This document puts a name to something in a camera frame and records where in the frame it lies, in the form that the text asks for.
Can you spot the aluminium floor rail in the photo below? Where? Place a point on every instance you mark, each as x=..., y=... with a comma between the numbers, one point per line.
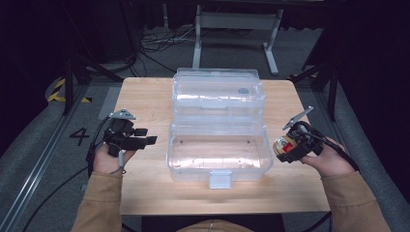
x=325, y=112
x=35, y=161

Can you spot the round gold tin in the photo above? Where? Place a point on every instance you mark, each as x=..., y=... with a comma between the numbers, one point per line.
x=283, y=145

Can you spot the person's left hand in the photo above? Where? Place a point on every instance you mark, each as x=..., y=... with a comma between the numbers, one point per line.
x=104, y=162

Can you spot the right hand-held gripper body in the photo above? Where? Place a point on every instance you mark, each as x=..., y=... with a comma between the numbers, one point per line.
x=306, y=141

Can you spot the black metal stand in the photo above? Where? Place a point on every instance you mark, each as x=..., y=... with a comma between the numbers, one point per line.
x=325, y=80
x=74, y=74

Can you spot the clear plastic storage box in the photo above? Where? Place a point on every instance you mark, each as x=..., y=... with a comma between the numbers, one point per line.
x=219, y=138

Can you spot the person's right hand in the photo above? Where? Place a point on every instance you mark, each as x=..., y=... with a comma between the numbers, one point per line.
x=332, y=159

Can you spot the grey metal desk frame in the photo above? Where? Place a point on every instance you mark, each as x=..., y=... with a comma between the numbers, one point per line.
x=235, y=35

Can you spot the yellow black hazard tape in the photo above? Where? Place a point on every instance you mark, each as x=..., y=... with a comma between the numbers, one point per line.
x=59, y=93

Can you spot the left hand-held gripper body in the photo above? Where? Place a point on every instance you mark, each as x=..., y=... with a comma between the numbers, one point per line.
x=120, y=135

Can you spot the person's tan jacket torso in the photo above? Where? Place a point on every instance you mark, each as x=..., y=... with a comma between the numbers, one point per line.
x=214, y=226

